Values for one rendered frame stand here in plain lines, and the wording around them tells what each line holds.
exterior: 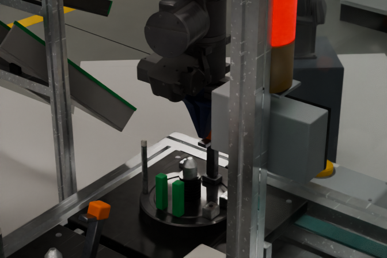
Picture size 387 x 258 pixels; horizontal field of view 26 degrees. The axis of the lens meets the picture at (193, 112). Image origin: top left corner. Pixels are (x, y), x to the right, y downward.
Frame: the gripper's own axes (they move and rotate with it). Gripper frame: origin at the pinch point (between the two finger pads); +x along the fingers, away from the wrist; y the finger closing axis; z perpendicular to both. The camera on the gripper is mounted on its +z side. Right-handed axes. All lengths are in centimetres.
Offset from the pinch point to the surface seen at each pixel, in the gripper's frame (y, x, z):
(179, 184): 1.8, 6.4, 7.7
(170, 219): 1.3, 11.4, 9.0
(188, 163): 0.1, 5.8, 3.6
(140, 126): -35, 24, -27
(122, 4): -245, 110, -256
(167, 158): -11.1, 13.4, -6.0
